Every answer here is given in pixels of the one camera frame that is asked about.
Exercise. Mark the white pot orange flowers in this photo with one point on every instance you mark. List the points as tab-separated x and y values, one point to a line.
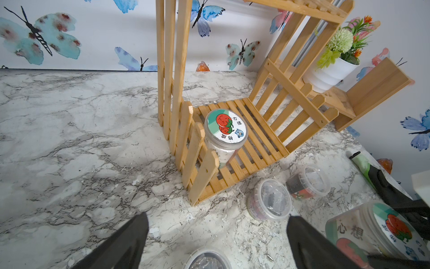
340	56

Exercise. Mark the clear tub red seeds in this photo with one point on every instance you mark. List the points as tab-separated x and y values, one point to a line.
309	182

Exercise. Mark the green seed packet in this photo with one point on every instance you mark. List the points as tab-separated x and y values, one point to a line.
366	168

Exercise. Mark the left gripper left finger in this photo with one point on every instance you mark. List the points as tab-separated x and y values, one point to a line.
122	250

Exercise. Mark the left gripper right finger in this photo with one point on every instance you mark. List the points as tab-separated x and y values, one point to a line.
311	250

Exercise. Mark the two-tier bamboo slat shelf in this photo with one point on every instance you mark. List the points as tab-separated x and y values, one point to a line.
279	112

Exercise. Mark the clear tub purple seeds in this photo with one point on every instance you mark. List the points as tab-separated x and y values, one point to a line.
269	201

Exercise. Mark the tilted wooden corner shelf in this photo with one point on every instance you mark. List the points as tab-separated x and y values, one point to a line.
382	82

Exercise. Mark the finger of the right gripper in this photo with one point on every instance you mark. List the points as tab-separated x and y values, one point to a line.
417	212
382	262

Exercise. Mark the tomato seed jar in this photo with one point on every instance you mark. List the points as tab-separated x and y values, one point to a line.
374	228
226	133

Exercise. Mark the clear tub dark seeds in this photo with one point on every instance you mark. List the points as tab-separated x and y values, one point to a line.
207	258

